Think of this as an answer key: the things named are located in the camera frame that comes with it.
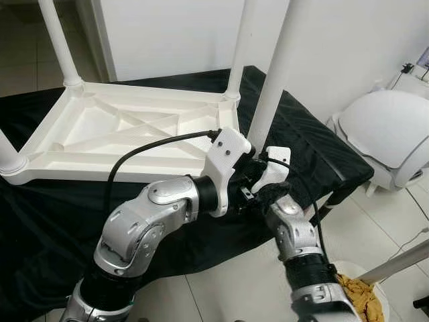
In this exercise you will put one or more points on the black table cloth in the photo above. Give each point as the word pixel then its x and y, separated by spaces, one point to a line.
pixel 308 134

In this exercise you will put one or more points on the white door frame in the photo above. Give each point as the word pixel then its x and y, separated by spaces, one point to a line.
pixel 104 40

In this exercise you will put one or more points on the black metal table leg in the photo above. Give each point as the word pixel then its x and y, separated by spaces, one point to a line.
pixel 328 208

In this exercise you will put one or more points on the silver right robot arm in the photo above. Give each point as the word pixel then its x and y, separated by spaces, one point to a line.
pixel 295 228

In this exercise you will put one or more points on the white plastic table top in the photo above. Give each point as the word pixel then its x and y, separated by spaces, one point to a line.
pixel 100 127

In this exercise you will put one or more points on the yellow crumpled cloth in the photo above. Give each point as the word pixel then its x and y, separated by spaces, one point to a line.
pixel 358 298

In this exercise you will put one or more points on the white round plate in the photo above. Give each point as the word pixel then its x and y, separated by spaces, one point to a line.
pixel 348 267

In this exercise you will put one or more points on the black wall plug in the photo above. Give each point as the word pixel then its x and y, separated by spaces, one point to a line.
pixel 407 67

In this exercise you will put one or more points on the white purple insect lamp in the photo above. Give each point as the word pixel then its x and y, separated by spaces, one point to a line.
pixel 423 59

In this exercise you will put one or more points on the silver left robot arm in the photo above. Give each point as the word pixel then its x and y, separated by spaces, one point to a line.
pixel 141 221

